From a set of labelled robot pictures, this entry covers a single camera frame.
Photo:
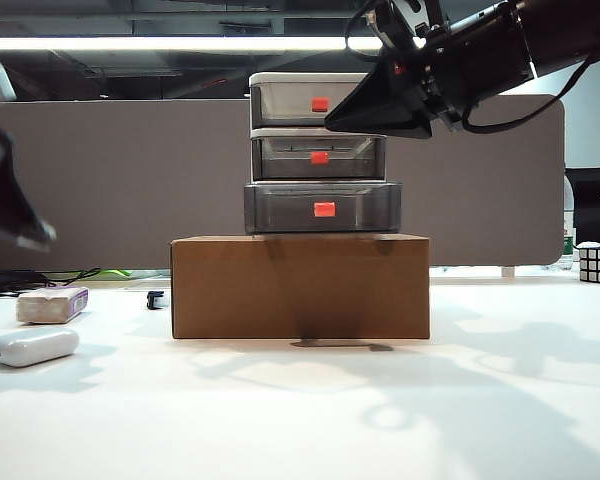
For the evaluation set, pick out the white earphone case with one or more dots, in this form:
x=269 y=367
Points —
x=32 y=347

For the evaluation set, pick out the brown cardboard box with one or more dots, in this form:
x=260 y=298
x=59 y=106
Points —
x=300 y=290

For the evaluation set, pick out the green flat object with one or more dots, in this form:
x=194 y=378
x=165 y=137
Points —
x=115 y=273

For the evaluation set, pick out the tissue pack with purple label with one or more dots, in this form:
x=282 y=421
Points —
x=50 y=306

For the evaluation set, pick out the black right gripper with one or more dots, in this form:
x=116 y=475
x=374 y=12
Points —
x=470 y=60

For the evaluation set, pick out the smoky drawer with slotted back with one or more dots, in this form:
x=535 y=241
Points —
x=285 y=160

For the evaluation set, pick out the small black clip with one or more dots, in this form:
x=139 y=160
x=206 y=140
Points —
x=155 y=300

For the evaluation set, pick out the long ceiling light strip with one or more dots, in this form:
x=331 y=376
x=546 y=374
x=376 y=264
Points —
x=180 y=44

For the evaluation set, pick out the white drawer cabinet frame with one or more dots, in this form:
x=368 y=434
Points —
x=290 y=78

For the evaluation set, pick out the smoky drawer with plain interior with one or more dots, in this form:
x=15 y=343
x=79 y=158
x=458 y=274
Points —
x=285 y=105

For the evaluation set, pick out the grey desk partition panel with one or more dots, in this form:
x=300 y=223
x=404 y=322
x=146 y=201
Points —
x=130 y=200

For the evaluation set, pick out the white partition foot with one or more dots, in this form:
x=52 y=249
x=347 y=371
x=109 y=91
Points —
x=508 y=272

